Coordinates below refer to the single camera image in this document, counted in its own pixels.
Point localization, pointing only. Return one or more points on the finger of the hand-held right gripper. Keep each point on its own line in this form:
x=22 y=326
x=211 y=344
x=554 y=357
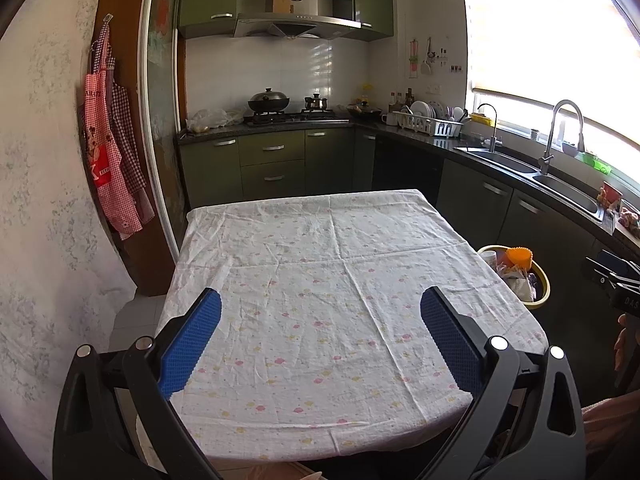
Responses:
x=602 y=272
x=612 y=261

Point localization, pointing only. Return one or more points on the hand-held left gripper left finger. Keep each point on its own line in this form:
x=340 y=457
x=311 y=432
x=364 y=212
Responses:
x=192 y=345

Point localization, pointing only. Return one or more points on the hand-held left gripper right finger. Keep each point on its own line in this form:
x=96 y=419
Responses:
x=450 y=345

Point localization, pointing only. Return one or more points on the yellow rimmed trash bin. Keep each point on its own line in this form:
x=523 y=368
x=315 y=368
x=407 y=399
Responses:
x=542 y=290

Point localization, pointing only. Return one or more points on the orange packet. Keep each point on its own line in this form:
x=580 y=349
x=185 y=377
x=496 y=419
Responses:
x=519 y=257

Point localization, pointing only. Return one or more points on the person's right forearm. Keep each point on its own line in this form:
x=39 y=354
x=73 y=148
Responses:
x=615 y=425

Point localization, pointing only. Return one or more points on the person's right hand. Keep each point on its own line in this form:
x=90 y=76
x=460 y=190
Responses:
x=625 y=345

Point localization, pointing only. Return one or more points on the pink raw meat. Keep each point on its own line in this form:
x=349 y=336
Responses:
x=631 y=220

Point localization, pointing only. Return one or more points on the red plastic cup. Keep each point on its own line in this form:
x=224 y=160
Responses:
x=610 y=195

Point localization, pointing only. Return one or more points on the green plastic item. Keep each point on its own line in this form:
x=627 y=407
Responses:
x=597 y=165

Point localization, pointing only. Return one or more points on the small bowl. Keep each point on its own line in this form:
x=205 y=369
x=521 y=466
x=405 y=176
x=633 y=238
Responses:
x=571 y=148

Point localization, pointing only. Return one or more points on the tall steel faucet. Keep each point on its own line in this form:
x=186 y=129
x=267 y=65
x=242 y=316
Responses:
x=549 y=145

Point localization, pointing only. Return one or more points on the white floral tablecloth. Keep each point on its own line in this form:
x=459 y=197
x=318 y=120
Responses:
x=325 y=285

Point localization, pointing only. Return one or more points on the small steel faucet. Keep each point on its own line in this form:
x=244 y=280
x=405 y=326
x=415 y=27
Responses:
x=495 y=130

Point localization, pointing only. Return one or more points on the yellow sponge box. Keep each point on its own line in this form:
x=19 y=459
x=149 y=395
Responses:
x=481 y=118

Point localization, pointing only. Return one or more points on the black kitchen countertop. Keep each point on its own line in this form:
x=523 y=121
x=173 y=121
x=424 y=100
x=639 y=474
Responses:
x=415 y=144

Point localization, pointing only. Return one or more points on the dark checked apron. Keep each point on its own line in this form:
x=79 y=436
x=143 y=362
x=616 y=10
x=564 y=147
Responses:
x=130 y=150

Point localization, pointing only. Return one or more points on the red checked apron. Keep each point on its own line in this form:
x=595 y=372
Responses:
x=102 y=160

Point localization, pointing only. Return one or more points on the green lower cabinets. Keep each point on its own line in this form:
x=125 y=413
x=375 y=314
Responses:
x=272 y=152

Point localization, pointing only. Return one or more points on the white dish rack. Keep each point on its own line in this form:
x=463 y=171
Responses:
x=430 y=126

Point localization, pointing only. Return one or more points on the clear plastic bag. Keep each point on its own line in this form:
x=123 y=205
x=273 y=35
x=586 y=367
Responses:
x=212 y=120

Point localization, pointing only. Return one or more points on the white mug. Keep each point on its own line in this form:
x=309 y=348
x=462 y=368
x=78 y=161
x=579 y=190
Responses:
x=390 y=119

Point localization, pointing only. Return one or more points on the glass sliding door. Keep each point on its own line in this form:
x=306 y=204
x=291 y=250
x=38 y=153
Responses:
x=160 y=110

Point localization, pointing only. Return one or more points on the row of white plates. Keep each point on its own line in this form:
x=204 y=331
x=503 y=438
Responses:
x=425 y=109

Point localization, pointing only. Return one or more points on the kitchen window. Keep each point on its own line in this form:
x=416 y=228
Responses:
x=540 y=35

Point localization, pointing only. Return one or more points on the group of sauce bottles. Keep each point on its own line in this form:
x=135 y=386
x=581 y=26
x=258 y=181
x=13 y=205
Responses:
x=401 y=102

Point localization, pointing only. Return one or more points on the black pan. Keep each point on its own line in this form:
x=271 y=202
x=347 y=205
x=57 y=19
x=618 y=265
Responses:
x=364 y=111

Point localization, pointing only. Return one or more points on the black gas stove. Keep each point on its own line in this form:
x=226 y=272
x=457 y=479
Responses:
x=295 y=117

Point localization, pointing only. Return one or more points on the black wok with lid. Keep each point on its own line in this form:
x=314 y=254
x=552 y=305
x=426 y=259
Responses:
x=268 y=101

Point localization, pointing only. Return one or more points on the small steel pot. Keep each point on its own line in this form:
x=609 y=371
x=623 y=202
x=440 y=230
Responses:
x=316 y=102

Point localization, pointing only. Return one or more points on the steel range hood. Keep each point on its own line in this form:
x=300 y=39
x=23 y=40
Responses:
x=295 y=22

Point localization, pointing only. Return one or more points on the wall hooks with utensils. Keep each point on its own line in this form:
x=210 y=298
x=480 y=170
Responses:
x=430 y=60

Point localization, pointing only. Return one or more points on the brown wooden door frame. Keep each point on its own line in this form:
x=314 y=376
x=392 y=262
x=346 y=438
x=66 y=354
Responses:
x=125 y=10

